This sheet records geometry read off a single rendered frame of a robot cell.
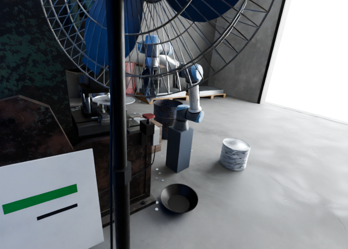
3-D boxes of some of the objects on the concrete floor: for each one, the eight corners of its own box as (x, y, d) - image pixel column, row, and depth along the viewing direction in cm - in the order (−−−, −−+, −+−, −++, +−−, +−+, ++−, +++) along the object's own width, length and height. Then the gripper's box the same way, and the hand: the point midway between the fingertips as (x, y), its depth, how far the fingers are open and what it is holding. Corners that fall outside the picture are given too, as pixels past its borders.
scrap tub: (170, 126, 289) (172, 98, 273) (186, 136, 258) (189, 105, 241) (147, 131, 266) (148, 100, 249) (161, 143, 234) (163, 108, 218)
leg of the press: (149, 193, 148) (153, 87, 117) (156, 203, 139) (161, 91, 108) (-1, 258, 96) (-65, 98, 65) (-5, 279, 87) (-82, 106, 56)
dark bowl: (182, 185, 160) (182, 179, 158) (205, 208, 138) (206, 201, 135) (153, 198, 143) (153, 191, 141) (174, 227, 121) (175, 219, 118)
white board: (103, 240, 108) (92, 148, 98) (-9, 294, 82) (-41, 176, 71) (103, 239, 109) (92, 148, 99) (-8, 292, 83) (-40, 174, 72)
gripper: (148, 66, 90) (147, 106, 97) (163, 67, 95) (161, 104, 102) (141, 64, 96) (141, 102, 104) (155, 65, 101) (154, 101, 109)
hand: (148, 100), depth 105 cm, fingers closed
